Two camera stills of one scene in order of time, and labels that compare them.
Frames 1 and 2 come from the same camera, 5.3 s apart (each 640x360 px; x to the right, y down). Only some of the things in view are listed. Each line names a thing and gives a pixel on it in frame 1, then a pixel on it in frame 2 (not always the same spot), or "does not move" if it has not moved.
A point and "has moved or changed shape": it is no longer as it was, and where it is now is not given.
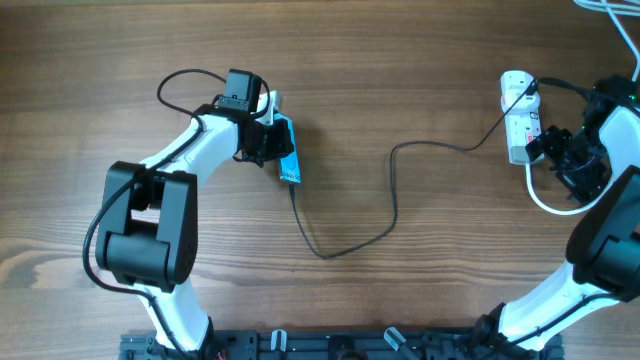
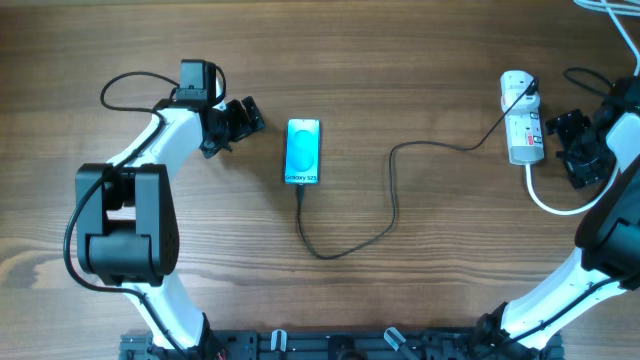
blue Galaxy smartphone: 290,166 has moved or changed shape
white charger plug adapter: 511,84 does not move
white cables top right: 614,8 does not move
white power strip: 521,129 does not move
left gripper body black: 268,142 to 232,126
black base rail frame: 412,344 does not move
